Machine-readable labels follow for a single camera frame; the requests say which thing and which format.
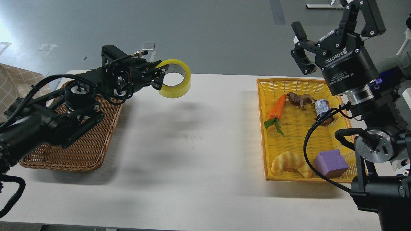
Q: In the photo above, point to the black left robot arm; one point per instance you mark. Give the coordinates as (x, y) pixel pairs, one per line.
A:
(61, 108)

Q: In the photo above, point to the yellow tape roll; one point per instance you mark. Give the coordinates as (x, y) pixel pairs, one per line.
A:
(176, 66)

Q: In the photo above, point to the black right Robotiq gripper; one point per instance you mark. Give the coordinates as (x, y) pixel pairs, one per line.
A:
(348, 66)

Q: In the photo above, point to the brown wicker basket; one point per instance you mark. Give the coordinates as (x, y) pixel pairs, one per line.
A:
(86, 154)

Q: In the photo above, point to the toy croissant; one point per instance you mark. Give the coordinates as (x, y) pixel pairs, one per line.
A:
(292, 160)

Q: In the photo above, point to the yellow plastic basket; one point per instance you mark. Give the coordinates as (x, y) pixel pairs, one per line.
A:
(295, 124)

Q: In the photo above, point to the seated person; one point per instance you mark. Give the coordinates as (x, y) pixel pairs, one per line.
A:
(401, 61)

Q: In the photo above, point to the orange toy carrot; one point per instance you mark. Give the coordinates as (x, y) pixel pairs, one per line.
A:
(275, 115)

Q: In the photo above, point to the brown toy animal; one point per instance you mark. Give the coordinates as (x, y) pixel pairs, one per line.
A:
(300, 100)

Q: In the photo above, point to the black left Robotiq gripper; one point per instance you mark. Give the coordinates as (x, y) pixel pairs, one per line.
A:
(137, 74)

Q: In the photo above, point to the small blue can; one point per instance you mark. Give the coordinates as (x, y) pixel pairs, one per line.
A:
(321, 107)

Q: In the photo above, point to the purple foam block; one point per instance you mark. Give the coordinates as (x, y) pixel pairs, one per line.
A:
(331, 163)

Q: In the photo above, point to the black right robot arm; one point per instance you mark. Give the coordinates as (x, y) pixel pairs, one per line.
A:
(385, 137)

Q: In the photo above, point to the white stand base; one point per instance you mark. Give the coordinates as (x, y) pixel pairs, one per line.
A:
(332, 4)

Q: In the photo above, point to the beige checkered cloth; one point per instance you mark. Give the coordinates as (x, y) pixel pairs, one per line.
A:
(15, 83)

